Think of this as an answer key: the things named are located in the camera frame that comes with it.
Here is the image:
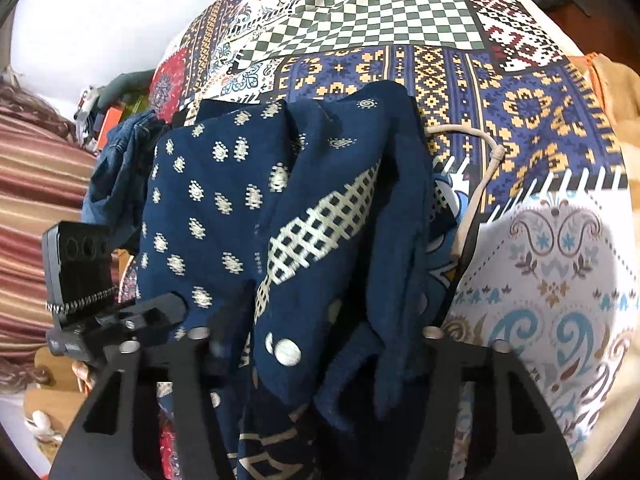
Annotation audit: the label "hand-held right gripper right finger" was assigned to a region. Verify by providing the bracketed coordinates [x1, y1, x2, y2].
[407, 329, 579, 480]

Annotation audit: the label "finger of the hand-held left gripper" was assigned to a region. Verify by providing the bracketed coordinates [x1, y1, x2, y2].
[117, 293, 187, 334]

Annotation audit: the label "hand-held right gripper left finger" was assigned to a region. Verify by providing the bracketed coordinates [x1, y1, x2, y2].
[49, 327, 236, 480]

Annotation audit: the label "navy patterned hoodie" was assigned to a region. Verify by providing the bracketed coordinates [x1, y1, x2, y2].
[140, 80, 503, 480]

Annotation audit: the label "red striped curtain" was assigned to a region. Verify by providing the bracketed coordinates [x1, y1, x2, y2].
[0, 80, 126, 356]

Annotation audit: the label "blue denim jeans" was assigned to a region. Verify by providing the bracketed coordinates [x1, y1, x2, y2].
[87, 110, 171, 253]

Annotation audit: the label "tan wooden object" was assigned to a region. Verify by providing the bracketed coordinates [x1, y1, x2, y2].
[22, 349, 98, 428]

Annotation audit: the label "orange box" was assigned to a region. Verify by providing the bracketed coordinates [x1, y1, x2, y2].
[97, 106, 126, 148]

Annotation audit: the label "black cloth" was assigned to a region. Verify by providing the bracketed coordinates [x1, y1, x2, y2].
[169, 104, 202, 130]

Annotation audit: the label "grey-green cloth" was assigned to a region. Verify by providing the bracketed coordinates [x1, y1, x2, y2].
[97, 71, 153, 111]

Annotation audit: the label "orange fleece blanket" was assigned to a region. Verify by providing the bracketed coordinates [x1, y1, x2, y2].
[585, 52, 640, 171]

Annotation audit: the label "patchwork patterned bedspread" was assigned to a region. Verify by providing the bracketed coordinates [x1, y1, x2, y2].
[120, 0, 640, 480]

